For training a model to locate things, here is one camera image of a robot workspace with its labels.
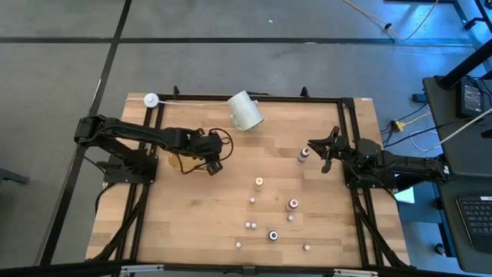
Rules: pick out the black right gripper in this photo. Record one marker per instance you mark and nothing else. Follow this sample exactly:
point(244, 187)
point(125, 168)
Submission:
point(346, 149)

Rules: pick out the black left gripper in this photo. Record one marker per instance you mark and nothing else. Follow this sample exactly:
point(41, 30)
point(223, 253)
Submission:
point(203, 146)

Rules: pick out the purple food colouring bottle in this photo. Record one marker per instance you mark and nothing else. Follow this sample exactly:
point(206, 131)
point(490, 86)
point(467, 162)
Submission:
point(303, 154)

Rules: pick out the yellow food colouring bottle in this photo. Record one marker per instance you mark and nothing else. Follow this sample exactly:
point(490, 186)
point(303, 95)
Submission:
point(258, 181)

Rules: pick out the pink-capped red colouring bottle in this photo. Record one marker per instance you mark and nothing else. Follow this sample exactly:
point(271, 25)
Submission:
point(293, 204)

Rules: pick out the blue food colouring bottle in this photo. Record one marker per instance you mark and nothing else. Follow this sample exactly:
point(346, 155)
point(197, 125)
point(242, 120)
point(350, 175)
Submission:
point(273, 235)

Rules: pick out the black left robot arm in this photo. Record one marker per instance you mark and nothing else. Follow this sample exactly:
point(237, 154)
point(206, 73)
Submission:
point(134, 132)

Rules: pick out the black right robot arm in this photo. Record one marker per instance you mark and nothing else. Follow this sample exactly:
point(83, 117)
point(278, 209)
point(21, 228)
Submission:
point(407, 165)

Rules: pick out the yellow plastic bin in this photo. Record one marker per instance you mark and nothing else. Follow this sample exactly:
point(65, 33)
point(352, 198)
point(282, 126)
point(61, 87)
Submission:
point(178, 161)

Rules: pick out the white spotlight lamp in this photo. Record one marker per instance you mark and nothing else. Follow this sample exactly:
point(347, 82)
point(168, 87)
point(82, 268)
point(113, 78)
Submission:
point(245, 111)

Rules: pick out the yellow power plug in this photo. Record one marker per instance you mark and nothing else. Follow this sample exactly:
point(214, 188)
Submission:
point(399, 125)

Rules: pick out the black power plug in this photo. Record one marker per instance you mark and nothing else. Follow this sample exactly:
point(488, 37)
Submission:
point(419, 97)

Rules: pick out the black desk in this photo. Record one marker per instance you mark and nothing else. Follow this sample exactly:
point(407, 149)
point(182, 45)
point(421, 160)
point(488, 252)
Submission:
point(461, 161)

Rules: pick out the black power adapter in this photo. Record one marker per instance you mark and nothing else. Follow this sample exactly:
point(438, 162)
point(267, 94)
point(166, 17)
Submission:
point(469, 98)

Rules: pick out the black desk beam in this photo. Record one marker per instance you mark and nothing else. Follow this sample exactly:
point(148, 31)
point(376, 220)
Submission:
point(465, 69)

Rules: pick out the black keyboard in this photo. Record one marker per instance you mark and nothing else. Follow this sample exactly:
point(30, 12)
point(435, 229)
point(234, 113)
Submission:
point(476, 223)

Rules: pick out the grey chair leg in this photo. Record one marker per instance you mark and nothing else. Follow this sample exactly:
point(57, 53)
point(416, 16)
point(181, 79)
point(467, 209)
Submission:
point(13, 177)

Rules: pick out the black aluminium rig frame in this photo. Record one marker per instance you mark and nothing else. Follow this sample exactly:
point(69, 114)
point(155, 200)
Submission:
point(288, 99)

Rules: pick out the white round lamp switch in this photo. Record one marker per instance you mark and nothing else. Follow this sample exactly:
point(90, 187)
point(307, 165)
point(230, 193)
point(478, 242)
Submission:
point(151, 100)

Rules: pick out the silver aluminium bracket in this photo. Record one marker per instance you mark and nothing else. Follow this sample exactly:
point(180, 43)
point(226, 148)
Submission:
point(355, 272)
point(142, 268)

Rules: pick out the grey depth camera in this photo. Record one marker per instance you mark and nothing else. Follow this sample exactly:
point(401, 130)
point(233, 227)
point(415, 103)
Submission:
point(249, 270)

